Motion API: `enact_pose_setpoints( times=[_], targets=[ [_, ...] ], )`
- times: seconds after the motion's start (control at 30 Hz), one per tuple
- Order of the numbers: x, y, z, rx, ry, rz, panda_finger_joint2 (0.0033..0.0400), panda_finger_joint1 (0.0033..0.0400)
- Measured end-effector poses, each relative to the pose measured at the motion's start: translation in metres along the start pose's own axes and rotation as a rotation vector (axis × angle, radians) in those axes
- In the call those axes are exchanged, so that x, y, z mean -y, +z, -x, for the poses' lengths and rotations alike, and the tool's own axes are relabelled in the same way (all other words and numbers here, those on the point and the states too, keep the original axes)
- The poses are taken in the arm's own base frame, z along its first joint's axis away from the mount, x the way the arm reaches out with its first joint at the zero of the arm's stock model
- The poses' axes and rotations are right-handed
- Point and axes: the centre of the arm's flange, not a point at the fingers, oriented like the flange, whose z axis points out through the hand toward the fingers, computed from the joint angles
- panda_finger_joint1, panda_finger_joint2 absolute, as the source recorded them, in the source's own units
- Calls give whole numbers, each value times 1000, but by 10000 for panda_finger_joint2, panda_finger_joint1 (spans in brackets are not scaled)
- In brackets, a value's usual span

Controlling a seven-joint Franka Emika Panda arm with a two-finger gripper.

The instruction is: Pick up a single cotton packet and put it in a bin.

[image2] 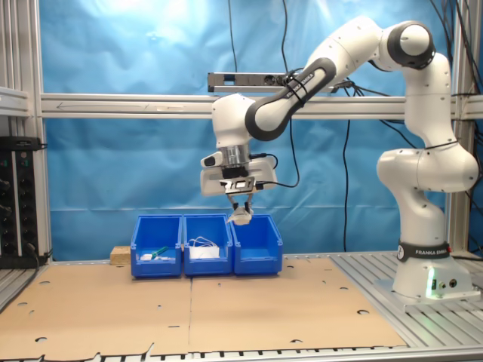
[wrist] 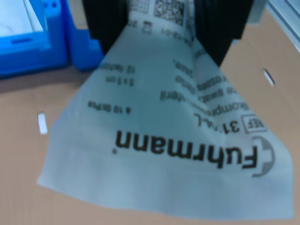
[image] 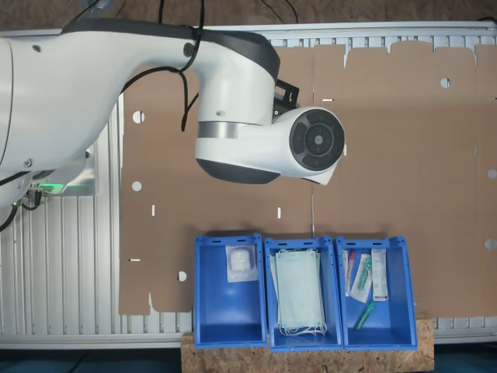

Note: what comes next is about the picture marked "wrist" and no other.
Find white Fuhrmann gauze swab packet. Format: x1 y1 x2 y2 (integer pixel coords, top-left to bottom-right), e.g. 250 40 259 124
37 0 295 220

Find blue bin with cotton packet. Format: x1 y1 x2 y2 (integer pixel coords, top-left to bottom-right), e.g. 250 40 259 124
66 13 105 73

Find blue bin with face masks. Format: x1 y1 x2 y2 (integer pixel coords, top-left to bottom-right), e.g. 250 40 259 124
0 0 69 80

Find brown cardboard sheet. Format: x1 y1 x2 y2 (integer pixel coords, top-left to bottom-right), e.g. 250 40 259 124
0 9 300 225

